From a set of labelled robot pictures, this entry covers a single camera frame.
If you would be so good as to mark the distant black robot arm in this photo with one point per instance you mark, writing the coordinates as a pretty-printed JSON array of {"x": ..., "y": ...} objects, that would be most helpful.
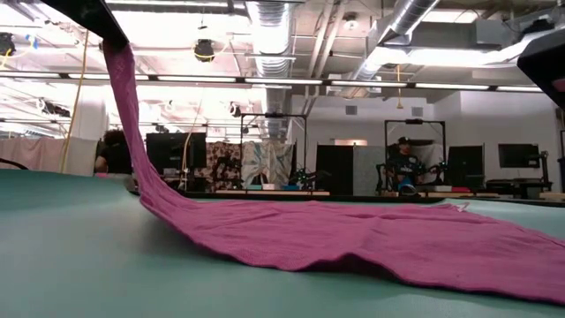
[
  {"x": 225, "y": 172},
  {"x": 309, "y": 179}
]

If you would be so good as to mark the black computer monitor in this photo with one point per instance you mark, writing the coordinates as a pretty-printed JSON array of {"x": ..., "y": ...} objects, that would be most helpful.
[
  {"x": 465, "y": 163},
  {"x": 172, "y": 152}
]

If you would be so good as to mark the black ceiling dome device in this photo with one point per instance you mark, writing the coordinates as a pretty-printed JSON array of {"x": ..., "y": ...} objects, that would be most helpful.
[{"x": 204, "y": 49}]

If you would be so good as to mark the long ceiling light strip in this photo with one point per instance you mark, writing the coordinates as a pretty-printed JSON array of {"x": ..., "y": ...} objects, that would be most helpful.
[{"x": 282, "y": 81}]

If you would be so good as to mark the magenta towel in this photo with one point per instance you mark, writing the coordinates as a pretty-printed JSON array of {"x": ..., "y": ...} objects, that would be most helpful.
[{"x": 353, "y": 238}]

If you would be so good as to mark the round ceiling lamp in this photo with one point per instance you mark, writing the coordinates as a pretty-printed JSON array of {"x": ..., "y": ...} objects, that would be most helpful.
[{"x": 351, "y": 22}]

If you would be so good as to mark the black partition panel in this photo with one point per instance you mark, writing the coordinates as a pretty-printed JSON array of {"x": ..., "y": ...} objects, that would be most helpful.
[{"x": 334, "y": 170}]

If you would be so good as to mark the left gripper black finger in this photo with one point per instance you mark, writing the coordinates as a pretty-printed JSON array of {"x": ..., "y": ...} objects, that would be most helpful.
[{"x": 92, "y": 17}]

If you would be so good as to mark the floral patterned cloth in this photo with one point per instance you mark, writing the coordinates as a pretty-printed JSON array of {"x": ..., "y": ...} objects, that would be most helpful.
[{"x": 223, "y": 150}]

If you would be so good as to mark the grey partition panel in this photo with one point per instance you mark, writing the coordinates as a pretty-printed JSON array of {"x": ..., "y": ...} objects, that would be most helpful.
[{"x": 368, "y": 172}]

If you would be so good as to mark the grey square wall vent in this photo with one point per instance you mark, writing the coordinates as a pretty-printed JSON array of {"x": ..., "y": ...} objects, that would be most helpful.
[
  {"x": 417, "y": 111},
  {"x": 351, "y": 110}
]

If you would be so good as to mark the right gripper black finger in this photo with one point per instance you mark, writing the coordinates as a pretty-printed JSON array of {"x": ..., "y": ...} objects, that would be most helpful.
[
  {"x": 547, "y": 57},
  {"x": 557, "y": 98}
]

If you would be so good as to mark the smooth silver air duct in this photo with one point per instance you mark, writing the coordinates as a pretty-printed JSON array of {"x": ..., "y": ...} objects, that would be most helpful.
[{"x": 410, "y": 17}]

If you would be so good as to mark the black wall-mounted monitor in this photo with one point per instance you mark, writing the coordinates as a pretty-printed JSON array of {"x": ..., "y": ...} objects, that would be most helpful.
[{"x": 518, "y": 155}]

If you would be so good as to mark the beige curtain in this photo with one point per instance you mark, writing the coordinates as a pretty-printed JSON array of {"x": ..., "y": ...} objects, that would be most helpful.
[{"x": 35, "y": 154}]

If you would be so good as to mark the small round ceiling camera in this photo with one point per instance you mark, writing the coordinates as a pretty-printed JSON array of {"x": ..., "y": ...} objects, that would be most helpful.
[{"x": 235, "y": 109}]

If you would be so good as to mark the green table mat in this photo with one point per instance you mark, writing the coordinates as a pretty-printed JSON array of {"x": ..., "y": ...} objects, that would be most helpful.
[{"x": 88, "y": 265}]

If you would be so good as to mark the person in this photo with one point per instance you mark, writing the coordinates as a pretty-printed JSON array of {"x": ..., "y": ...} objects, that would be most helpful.
[
  {"x": 115, "y": 156},
  {"x": 404, "y": 163}
]

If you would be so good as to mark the ribbed silver air duct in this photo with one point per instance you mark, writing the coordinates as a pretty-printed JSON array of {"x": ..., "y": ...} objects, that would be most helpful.
[{"x": 271, "y": 40}]

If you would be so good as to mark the black equipment desk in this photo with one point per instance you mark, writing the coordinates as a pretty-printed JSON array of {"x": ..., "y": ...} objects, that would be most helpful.
[{"x": 516, "y": 187}]

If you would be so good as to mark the distant wooden table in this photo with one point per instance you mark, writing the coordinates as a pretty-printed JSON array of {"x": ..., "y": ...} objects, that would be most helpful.
[
  {"x": 468, "y": 194},
  {"x": 273, "y": 193}
]

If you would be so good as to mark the grey rectangular air duct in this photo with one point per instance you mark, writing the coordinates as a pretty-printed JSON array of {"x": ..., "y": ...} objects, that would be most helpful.
[{"x": 450, "y": 33}]

